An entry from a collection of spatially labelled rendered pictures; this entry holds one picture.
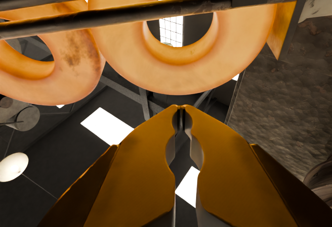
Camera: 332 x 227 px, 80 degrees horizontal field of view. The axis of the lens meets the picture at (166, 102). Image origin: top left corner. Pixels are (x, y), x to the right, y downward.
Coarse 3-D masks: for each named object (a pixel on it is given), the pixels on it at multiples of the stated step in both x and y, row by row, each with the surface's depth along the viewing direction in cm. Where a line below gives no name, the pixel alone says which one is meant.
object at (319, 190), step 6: (330, 168) 45; (318, 174) 48; (324, 174) 45; (330, 174) 43; (312, 180) 49; (318, 180) 46; (324, 180) 44; (330, 180) 42; (312, 186) 45; (318, 186) 43; (324, 186) 41; (330, 186) 40; (318, 192) 43; (324, 192) 42; (330, 192) 41; (324, 198) 43; (330, 198) 42
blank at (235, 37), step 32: (96, 0) 15; (128, 0) 15; (96, 32) 17; (128, 32) 17; (224, 32) 17; (256, 32) 17; (128, 64) 19; (160, 64) 19; (192, 64) 19; (224, 64) 19
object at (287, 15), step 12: (300, 0) 13; (276, 12) 16; (288, 12) 14; (300, 12) 13; (276, 24) 16; (288, 24) 14; (276, 36) 16; (288, 36) 15; (276, 48) 16; (288, 48) 15
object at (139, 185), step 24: (168, 120) 10; (144, 144) 9; (168, 144) 9; (120, 168) 8; (144, 168) 8; (168, 168) 8; (120, 192) 7; (144, 192) 7; (168, 192) 7; (96, 216) 6; (120, 216) 6; (144, 216) 6; (168, 216) 6
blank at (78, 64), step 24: (0, 48) 21; (72, 48) 18; (96, 48) 18; (0, 72) 20; (24, 72) 21; (48, 72) 21; (72, 72) 20; (96, 72) 20; (24, 96) 23; (48, 96) 23; (72, 96) 23
